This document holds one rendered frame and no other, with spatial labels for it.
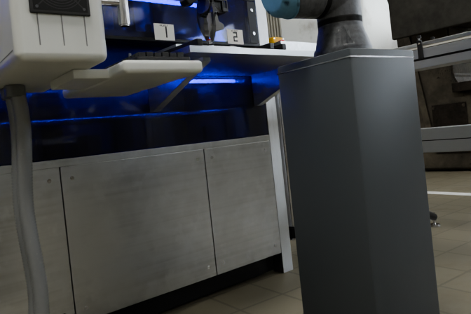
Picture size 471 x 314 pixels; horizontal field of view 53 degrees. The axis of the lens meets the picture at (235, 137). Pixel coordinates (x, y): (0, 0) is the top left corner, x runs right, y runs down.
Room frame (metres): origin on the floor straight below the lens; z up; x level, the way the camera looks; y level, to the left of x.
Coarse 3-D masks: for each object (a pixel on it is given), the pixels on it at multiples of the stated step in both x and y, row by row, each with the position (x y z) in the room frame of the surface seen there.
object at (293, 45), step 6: (276, 42) 1.58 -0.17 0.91; (282, 42) 1.57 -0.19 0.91; (288, 42) 1.58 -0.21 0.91; (294, 42) 1.60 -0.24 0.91; (300, 42) 1.62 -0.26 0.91; (288, 48) 1.58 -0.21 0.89; (294, 48) 1.60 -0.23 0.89; (300, 48) 1.62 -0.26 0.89; (306, 48) 1.64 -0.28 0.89; (312, 48) 1.66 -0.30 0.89
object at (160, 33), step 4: (156, 24) 1.69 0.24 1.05; (160, 24) 1.70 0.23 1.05; (164, 24) 1.71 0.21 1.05; (156, 28) 1.69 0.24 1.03; (160, 28) 1.70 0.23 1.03; (164, 28) 1.71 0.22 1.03; (168, 28) 1.72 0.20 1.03; (172, 28) 1.74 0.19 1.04; (156, 32) 1.69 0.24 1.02; (160, 32) 1.70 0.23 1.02; (164, 32) 1.71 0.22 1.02; (168, 32) 1.72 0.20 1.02; (172, 32) 1.74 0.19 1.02; (156, 36) 1.69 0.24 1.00; (160, 36) 1.70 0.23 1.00; (164, 36) 1.71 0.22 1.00; (168, 36) 1.72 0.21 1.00; (172, 36) 1.73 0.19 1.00; (168, 40) 1.72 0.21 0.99; (172, 40) 1.73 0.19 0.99
